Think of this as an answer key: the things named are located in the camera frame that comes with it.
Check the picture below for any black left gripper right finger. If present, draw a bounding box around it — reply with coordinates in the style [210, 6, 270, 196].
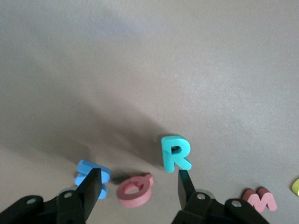
[172, 169, 269, 224]

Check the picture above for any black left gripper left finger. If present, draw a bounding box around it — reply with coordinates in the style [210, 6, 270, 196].
[0, 167, 103, 224]

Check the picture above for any blue capital letter W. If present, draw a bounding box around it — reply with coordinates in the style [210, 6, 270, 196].
[74, 159, 112, 200]

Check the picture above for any teal capital letter R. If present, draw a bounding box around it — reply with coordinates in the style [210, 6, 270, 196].
[161, 134, 192, 173]

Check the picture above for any red capital letter Q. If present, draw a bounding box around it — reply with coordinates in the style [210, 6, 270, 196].
[116, 173, 154, 209]

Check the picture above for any red lowercase letter w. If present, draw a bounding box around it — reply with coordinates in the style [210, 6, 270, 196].
[242, 186, 278, 213]

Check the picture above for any yellow lowercase letter u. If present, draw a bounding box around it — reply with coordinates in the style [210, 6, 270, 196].
[291, 178, 299, 196]

